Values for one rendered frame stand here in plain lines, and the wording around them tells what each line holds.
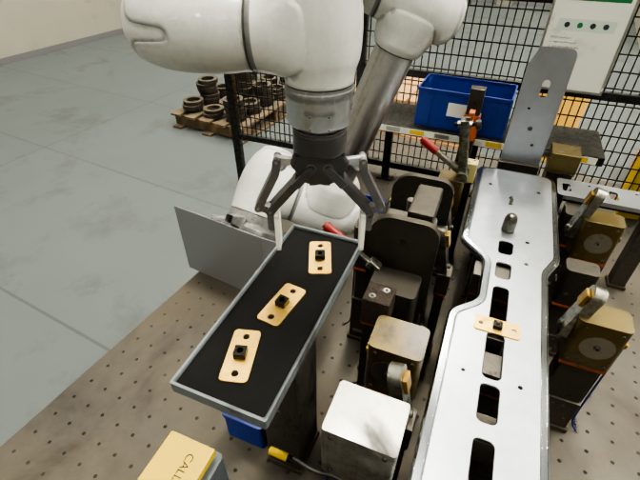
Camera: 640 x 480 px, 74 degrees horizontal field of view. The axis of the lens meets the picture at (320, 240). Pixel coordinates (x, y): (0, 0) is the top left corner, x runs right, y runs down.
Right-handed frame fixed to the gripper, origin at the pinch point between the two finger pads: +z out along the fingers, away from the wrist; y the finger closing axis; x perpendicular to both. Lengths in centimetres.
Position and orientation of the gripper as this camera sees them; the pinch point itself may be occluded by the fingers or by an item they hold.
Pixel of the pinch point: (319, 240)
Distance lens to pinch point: 70.7
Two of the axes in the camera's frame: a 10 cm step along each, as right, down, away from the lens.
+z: 0.0, 7.9, 6.2
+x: 0.0, -6.2, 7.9
